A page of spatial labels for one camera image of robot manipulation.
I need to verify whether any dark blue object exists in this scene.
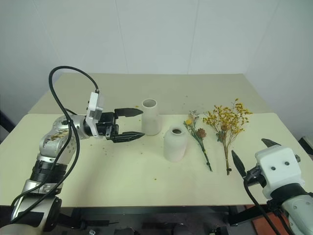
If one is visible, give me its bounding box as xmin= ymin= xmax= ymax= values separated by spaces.
xmin=0 ymin=109 xmax=16 ymax=144

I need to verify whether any dark box by wall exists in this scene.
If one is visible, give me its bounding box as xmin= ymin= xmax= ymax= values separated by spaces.
xmin=298 ymin=135 xmax=313 ymax=157

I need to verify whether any white cylindrical vase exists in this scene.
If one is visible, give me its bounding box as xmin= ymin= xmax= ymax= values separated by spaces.
xmin=141 ymin=98 xmax=162 ymax=137

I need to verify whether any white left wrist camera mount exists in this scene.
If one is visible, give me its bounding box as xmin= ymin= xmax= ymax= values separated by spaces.
xmin=86 ymin=91 xmax=105 ymax=138

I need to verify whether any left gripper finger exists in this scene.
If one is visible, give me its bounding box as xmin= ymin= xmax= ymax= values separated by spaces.
xmin=112 ymin=131 xmax=146 ymax=143
xmin=114 ymin=107 xmax=144 ymax=118

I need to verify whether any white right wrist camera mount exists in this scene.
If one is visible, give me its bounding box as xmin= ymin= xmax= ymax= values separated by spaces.
xmin=254 ymin=144 xmax=306 ymax=199

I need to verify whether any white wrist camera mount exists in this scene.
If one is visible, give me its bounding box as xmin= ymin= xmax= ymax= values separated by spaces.
xmin=254 ymin=144 xmax=306 ymax=199
xmin=86 ymin=91 xmax=105 ymax=138

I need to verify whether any large yellow dried flower bunch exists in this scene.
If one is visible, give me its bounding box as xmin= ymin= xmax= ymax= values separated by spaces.
xmin=202 ymin=98 xmax=254 ymax=176

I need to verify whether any dark rounded shape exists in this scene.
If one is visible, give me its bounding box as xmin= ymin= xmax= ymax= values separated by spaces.
xmin=170 ymin=222 xmax=194 ymax=235

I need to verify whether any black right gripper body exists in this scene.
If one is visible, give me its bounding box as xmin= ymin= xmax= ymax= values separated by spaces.
xmin=244 ymin=165 xmax=267 ymax=189

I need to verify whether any red floor mat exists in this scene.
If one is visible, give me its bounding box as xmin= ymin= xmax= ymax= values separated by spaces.
xmin=244 ymin=205 xmax=291 ymax=235

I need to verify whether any small mixed dried flower bunch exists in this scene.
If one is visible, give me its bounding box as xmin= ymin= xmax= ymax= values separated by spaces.
xmin=183 ymin=110 xmax=213 ymax=172

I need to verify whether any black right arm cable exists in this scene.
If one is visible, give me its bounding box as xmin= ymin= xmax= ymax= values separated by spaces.
xmin=243 ymin=178 xmax=282 ymax=235

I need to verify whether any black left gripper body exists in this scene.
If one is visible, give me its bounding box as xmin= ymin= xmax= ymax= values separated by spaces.
xmin=95 ymin=112 xmax=120 ymax=142

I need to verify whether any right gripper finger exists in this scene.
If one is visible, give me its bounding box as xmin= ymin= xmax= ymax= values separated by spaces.
xmin=261 ymin=138 xmax=278 ymax=149
xmin=231 ymin=149 xmax=248 ymax=178

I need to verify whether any black table frame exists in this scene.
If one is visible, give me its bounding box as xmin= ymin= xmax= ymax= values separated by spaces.
xmin=58 ymin=205 xmax=268 ymax=235

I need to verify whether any white rounded narrow-neck vase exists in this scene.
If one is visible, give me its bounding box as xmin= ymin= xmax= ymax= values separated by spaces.
xmin=163 ymin=124 xmax=189 ymax=163

